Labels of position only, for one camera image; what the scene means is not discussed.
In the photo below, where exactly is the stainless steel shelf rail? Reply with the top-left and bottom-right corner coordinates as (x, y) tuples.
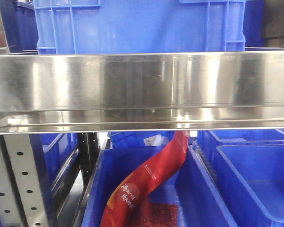
(0, 49), (284, 134)

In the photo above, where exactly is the black perforated upright post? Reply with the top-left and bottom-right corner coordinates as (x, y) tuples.
(78, 132), (100, 185)

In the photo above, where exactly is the lower right front blue bin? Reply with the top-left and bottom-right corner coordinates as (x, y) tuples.
(214, 145), (284, 227)

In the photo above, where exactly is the lower rear centre blue bin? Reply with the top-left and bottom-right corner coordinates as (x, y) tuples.
(107, 131), (175, 148)

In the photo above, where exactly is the red printed bag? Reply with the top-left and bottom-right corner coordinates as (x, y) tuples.
(100, 131), (190, 227)

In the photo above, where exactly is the lower right rear blue bin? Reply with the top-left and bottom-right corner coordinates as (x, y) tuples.
(197, 129), (284, 154)

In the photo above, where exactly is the lower left blue bin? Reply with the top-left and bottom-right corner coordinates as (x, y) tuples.
(41, 132), (79, 185)

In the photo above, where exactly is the perforated steel upright post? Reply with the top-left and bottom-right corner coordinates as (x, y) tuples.
(0, 134), (57, 227)

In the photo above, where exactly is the target blue plastic bin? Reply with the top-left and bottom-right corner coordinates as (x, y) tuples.
(34, 0), (246, 54)

